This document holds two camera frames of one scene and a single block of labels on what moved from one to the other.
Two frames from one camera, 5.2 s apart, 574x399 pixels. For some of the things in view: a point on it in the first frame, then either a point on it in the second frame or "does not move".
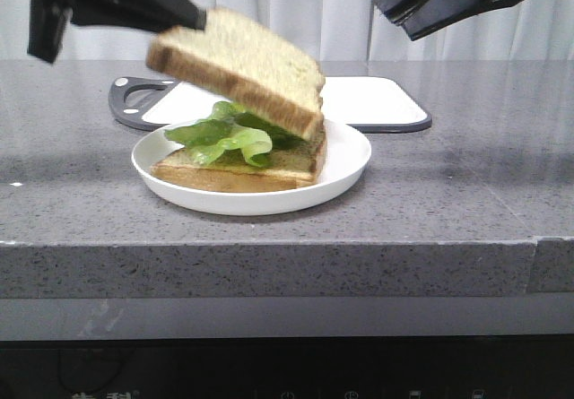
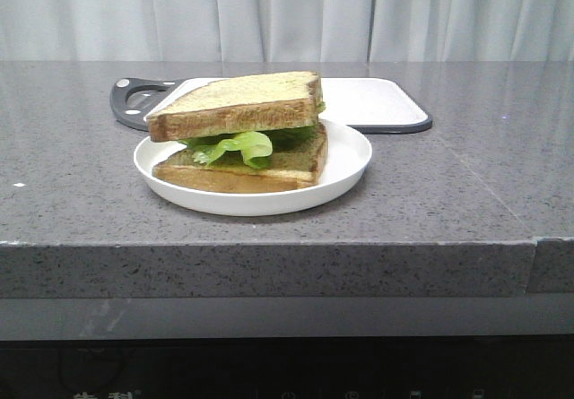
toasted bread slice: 299,165 does not move
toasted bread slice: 241,62 → 238,104
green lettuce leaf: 229,133 does not move
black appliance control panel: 431,367 does not move
